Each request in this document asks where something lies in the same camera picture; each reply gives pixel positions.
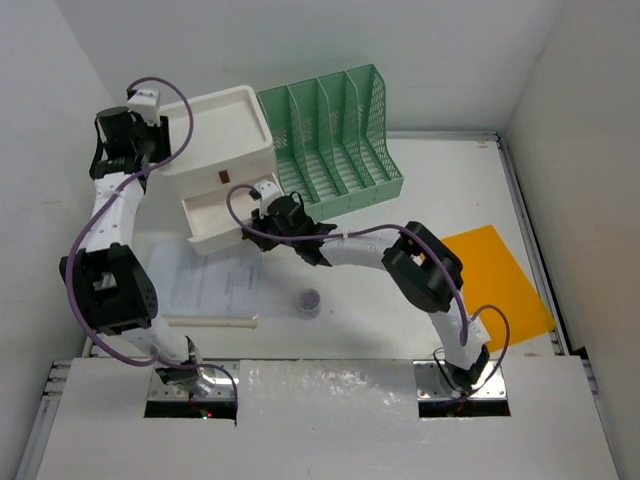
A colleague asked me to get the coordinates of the white drawer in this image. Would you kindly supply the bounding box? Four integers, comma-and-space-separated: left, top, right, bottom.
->
181, 173, 282, 255

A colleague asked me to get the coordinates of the white drawer organizer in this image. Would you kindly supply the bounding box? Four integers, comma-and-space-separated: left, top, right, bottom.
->
159, 85, 276, 199

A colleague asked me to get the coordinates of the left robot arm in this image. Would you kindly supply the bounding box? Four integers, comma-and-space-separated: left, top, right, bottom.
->
59, 106, 203, 396

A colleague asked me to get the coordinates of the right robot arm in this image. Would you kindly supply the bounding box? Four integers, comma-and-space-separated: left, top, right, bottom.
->
242, 182, 489, 393

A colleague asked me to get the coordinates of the green mesh file rack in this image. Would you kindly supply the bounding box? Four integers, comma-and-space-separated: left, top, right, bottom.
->
258, 64, 404, 222

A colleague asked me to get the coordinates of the clear mesh document pouch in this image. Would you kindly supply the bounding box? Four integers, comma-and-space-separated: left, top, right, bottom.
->
147, 238, 262, 328

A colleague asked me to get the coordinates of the white front cover board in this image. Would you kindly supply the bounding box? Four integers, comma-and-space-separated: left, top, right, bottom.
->
38, 356, 617, 479

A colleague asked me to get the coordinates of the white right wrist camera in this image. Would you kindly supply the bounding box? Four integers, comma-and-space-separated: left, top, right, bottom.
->
251, 180, 282, 202

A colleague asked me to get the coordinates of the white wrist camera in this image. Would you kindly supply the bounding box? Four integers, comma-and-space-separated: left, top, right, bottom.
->
251, 180, 282, 202
127, 89, 161, 127

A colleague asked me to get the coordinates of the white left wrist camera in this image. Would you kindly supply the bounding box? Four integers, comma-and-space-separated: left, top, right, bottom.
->
127, 89, 161, 127

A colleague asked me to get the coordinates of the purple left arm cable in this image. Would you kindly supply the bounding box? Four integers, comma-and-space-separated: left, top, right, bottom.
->
63, 76, 239, 401

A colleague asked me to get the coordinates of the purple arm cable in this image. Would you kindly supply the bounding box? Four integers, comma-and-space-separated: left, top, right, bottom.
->
63, 76, 239, 401
225, 184, 512, 401

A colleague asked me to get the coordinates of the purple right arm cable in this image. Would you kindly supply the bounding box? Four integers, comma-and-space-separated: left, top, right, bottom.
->
225, 184, 512, 401

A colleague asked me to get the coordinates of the aluminium table edge rail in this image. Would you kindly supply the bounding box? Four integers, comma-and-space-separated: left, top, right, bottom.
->
388, 131, 574, 355

